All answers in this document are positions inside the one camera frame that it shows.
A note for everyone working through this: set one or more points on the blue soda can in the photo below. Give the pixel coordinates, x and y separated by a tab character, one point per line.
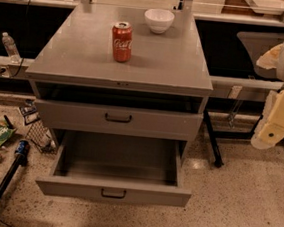
21	152

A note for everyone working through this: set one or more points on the red Coca-Cola can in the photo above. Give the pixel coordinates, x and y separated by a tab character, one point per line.
122	41

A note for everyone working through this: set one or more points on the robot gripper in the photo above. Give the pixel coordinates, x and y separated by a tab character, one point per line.
272	127

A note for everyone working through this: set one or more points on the grey metal drawer cabinet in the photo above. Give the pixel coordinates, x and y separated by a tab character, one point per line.
165	72

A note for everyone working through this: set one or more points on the metal mesh basket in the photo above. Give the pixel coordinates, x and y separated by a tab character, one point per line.
40	137

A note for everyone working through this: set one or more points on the white ceramic bowl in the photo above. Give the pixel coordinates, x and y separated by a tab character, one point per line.
159	20

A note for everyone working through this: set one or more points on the grey bottom drawer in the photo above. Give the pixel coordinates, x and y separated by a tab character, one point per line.
116	168

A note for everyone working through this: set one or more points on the black-legged side table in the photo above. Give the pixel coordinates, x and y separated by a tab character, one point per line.
256	45

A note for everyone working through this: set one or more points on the green snack bag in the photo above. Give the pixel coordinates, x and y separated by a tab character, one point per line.
6	132

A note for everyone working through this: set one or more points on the black pole stand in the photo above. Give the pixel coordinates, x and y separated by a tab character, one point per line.
12	170

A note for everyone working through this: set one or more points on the clear plastic water bottle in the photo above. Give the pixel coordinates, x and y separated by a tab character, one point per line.
11	48

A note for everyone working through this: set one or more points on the grey middle drawer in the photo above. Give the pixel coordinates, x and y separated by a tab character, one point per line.
119	120

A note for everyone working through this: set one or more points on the grey drawer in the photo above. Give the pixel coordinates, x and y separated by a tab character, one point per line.
119	120
116	168

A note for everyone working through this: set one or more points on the dark snack packet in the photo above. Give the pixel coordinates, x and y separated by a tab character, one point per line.
29	112

